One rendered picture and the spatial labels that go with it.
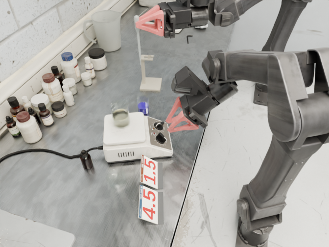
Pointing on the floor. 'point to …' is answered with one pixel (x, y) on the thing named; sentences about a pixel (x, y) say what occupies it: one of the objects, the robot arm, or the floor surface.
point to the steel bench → (25, 167)
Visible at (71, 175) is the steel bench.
